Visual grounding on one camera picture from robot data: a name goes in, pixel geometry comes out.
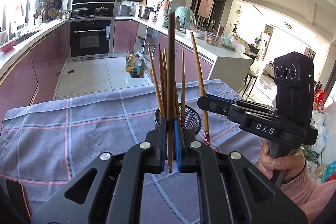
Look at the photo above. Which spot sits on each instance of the blue plaid tablecloth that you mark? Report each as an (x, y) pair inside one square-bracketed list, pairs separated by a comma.
[(45, 145)]

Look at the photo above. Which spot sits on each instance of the black camera box right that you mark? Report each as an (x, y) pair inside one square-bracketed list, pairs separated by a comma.
[(294, 79)]

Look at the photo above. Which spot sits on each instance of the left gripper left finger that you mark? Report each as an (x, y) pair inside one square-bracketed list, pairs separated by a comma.
[(109, 189)]

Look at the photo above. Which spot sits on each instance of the pink thermos jug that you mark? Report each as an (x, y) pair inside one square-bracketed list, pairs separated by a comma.
[(165, 4)]

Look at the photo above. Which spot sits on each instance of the silver toaster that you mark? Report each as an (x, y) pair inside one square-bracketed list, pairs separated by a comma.
[(123, 10)]

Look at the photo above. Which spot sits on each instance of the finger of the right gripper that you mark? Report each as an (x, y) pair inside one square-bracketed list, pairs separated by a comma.
[(218, 109), (218, 100)]

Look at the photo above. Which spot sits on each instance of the black mesh utensil holder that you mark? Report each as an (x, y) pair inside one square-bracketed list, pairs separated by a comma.
[(192, 120)]

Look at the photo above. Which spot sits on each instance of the cooking oil bottle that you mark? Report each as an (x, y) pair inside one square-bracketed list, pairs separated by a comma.
[(129, 59)]

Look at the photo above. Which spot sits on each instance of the dark sauce bottle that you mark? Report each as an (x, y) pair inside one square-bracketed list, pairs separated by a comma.
[(136, 64)]

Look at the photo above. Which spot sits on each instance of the bamboo chopstick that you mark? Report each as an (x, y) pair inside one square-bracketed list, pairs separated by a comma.
[(183, 96), (157, 91), (161, 71), (164, 80), (170, 89), (165, 67), (176, 103), (201, 90)]

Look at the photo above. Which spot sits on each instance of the mint green kettle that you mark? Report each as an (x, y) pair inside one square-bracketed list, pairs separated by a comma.
[(186, 17)]

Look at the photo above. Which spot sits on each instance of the red bowl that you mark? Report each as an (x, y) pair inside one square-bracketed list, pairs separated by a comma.
[(8, 46)]

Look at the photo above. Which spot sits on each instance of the steel stock pot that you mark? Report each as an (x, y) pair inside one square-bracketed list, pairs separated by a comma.
[(144, 12)]

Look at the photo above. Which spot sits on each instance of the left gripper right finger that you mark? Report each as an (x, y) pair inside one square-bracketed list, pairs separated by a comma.
[(230, 188)]

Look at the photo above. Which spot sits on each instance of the person right hand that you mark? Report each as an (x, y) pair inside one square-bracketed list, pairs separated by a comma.
[(292, 164)]

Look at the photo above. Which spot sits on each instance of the pink sleeve right forearm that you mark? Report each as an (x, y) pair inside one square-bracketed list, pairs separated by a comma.
[(311, 197)]

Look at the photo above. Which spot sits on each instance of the black smartphone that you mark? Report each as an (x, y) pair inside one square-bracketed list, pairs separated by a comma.
[(17, 197)]

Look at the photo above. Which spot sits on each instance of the black built-in oven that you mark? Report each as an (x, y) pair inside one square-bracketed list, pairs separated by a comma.
[(91, 29)]

